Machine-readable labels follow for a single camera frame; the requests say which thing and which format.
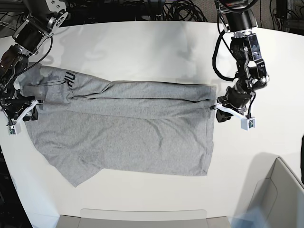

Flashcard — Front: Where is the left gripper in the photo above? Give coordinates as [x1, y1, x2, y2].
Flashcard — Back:
[210, 86, 252, 123]

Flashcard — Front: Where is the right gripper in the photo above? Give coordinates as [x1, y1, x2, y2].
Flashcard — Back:
[0, 90, 43, 122]

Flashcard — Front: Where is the grey T-shirt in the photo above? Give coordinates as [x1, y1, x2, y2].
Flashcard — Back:
[18, 66, 216, 186]

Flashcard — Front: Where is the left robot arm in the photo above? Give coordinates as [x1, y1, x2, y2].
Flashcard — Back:
[212, 0, 269, 127]

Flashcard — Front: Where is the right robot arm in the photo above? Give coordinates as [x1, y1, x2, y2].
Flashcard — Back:
[0, 0, 68, 125]

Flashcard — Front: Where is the black object right edge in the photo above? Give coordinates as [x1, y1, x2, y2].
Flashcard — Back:
[300, 136, 304, 172]

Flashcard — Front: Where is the grey tray front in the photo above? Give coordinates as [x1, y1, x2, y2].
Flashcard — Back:
[56, 209, 231, 228]

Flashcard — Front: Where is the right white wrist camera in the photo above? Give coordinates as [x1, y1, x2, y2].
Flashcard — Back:
[7, 99, 37, 135]

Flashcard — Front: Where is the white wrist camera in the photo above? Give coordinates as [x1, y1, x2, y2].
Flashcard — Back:
[214, 103, 256, 131]
[7, 99, 37, 135]

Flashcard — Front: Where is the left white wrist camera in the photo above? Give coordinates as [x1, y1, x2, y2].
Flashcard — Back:
[214, 103, 256, 131]

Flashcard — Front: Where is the black cable bundle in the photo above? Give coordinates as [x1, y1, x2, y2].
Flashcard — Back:
[156, 0, 209, 22]

